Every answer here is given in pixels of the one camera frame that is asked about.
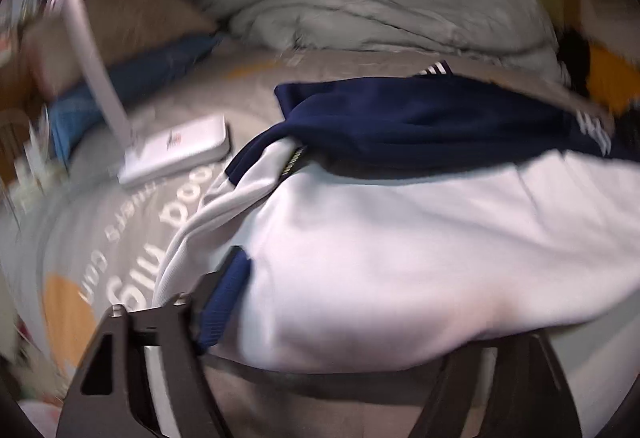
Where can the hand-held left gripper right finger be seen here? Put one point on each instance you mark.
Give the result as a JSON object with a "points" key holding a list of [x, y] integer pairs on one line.
{"points": [[530, 368]]}

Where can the yellow cloth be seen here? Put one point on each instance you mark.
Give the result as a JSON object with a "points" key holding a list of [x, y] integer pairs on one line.
{"points": [[615, 78]]}

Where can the white desk lamp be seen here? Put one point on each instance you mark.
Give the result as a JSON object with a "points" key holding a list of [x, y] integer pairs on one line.
{"points": [[175, 148]]}

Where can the white and navy jacket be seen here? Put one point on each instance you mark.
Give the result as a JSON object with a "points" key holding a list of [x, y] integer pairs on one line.
{"points": [[400, 243]]}

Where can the grey printed bed sheet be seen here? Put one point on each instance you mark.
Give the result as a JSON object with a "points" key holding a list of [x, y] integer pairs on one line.
{"points": [[125, 208]]}

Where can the light grey duvet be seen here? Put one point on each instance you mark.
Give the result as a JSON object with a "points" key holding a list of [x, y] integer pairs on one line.
{"points": [[375, 13]]}

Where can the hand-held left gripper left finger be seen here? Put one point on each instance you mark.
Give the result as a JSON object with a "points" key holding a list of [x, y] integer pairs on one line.
{"points": [[212, 280]]}

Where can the beige pillow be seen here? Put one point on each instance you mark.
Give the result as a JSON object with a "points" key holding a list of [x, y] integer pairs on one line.
{"points": [[135, 23]]}

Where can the blue pillow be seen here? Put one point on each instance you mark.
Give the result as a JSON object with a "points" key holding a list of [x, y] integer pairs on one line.
{"points": [[150, 63]]}

